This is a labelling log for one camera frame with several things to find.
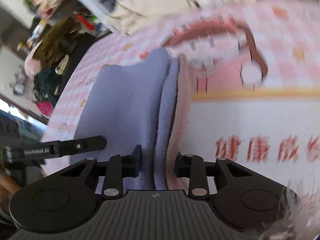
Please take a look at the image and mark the pink checked desk mat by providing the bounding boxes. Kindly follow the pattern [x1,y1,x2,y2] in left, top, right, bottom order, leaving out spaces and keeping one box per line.
[41,0,320,230]

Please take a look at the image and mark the fluffy pink sleeve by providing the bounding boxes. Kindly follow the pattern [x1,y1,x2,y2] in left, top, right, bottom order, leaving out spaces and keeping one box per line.
[257,177,320,240]

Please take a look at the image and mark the person's left hand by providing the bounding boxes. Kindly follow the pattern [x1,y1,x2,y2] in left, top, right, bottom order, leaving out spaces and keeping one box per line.
[0,174,22,196]

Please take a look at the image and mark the brown cloth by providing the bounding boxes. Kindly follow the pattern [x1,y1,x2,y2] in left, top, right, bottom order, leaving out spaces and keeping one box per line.
[32,17,83,66]

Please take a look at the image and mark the purple knit sweater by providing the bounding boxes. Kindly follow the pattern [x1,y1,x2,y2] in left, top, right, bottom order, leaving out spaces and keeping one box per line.
[73,48,181,193]

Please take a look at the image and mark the white wooden bookshelf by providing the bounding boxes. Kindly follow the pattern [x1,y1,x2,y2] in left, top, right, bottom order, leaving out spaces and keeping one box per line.
[57,0,118,33]

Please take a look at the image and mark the cream printed cloth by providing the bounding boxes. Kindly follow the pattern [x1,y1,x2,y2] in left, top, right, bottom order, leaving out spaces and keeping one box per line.
[104,0,198,37]

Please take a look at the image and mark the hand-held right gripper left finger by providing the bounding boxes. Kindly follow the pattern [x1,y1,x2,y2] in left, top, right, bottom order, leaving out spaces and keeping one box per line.
[58,144,143,201]

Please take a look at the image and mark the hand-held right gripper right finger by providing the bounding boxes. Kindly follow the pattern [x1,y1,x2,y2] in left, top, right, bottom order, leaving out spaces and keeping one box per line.
[174,153,255,201]

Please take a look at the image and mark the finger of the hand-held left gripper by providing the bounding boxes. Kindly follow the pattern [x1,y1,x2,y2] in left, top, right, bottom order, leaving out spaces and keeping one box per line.
[53,135,108,157]

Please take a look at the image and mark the white wrist watch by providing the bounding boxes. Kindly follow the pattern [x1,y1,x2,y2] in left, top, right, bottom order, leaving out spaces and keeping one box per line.
[54,54,71,75]

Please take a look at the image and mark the black bag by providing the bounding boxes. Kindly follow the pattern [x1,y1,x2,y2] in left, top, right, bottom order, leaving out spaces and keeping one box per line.
[32,33,101,105]

